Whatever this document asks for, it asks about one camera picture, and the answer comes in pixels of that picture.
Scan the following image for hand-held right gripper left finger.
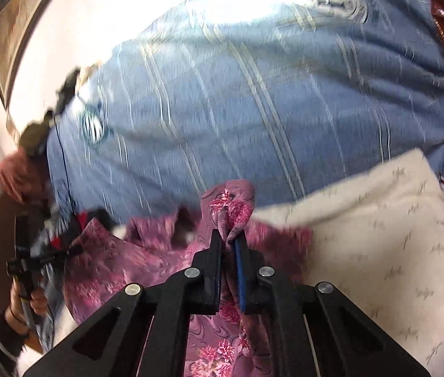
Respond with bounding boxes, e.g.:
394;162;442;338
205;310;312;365
23;230;223;377

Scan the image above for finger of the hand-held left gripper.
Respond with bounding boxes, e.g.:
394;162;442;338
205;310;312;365
34;244;85;266

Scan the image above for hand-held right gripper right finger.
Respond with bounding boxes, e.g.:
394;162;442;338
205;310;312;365
233;230;431;377

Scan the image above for purple floral shirt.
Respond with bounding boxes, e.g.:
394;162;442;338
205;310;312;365
63;178;313;377

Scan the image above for person's left forearm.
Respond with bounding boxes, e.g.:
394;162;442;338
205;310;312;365
0;310;30;366

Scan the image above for person's left hand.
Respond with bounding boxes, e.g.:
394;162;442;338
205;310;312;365
4;282;50;337

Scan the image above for grey star-print cloth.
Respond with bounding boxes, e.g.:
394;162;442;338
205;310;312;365
33;204;73;356

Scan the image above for black garment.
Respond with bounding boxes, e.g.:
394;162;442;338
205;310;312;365
51;206;128;252

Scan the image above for orange-brown cloth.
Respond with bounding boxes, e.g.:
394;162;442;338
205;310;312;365
0;149;52;205

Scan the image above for dark olive cloth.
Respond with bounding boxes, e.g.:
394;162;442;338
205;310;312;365
21;122;55;156

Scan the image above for white sprig-print bed sheet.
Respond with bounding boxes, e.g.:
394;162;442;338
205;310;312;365
251;147;444;377

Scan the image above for black charger device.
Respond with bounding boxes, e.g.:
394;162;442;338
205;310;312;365
55;68;83;116

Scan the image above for blue plaid quilt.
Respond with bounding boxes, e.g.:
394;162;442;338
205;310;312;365
47;0;444;224

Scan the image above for black cable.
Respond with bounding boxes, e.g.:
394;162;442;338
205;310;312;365
51;114;79;216

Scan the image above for wooden wall frame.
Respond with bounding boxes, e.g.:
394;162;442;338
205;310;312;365
0;0;85;107

